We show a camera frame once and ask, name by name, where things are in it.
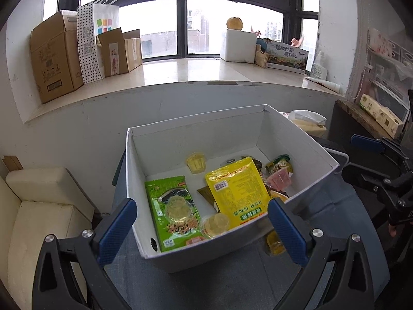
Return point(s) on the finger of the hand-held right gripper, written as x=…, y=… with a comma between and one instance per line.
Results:
x=366, y=142
x=361, y=172

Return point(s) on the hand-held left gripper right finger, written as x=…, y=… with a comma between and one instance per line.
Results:
x=285, y=229

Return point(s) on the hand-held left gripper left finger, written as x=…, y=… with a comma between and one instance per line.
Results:
x=117, y=229

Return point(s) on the yellow jelly cup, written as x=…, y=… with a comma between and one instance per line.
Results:
x=276, y=244
x=196, y=163
x=214, y=225
x=176, y=207

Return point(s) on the orange jelly cup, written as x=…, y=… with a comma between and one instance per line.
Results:
x=278, y=195

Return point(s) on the large green snack packet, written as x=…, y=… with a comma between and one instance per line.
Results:
x=161, y=232

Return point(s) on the pink jelly cup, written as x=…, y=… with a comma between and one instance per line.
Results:
x=194, y=242
x=280, y=179

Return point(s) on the yellow snack packet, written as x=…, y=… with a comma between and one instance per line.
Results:
x=238, y=193

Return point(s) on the small green snack packet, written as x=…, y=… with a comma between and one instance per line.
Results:
x=279, y=164

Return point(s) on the black and white snack packet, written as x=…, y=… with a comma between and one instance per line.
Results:
x=258, y=165

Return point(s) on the dark brown snack packet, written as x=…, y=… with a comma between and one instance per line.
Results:
x=208, y=197

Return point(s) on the white cardboard storage box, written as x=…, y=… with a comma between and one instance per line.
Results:
x=200, y=135

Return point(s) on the person's right hand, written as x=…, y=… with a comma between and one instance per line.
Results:
x=393, y=231

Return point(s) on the dark cabinet with wooden top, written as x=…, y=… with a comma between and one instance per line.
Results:
x=348, y=119

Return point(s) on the grey bin with white rim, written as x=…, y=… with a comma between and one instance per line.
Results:
x=335, y=158

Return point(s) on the patterned tissue pack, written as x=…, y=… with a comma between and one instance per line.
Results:
x=389, y=122
x=369, y=105

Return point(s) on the cream package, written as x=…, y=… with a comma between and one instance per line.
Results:
x=311, y=128

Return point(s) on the clear plastic bag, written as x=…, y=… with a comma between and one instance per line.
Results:
x=306, y=115

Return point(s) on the white tube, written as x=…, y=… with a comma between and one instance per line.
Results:
x=324, y=84

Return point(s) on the clear acrylic organizer rack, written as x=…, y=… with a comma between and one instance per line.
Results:
x=390, y=71

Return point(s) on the cream sofa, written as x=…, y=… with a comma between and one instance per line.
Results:
x=42, y=219

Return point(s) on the blue cloth mat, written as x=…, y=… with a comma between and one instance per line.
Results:
x=226, y=284

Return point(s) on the white bottle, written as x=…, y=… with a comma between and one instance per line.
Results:
x=318, y=67

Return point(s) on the printed landscape tissue box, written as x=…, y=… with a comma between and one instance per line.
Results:
x=287, y=58

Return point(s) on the flat cardboard piece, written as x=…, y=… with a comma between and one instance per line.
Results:
x=13, y=163

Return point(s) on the small brown basket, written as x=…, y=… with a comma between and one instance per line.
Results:
x=260, y=56

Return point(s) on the white foam box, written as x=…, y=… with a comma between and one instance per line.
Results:
x=238, y=46

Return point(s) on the open brown cardboard box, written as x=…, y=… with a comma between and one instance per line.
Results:
x=121, y=55

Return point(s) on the marble windowsill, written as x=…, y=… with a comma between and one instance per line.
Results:
x=193, y=71

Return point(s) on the large brown cardboard box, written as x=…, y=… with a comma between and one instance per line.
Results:
x=55, y=64

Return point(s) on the round yellow fruit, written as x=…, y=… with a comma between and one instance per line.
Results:
x=234, y=23

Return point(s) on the polka dot paper bag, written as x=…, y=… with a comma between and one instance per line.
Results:
x=87, y=48

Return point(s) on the white bag with coloured squares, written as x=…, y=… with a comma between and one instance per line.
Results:
x=106, y=16

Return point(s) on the black window frame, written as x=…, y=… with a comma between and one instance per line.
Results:
x=181, y=22

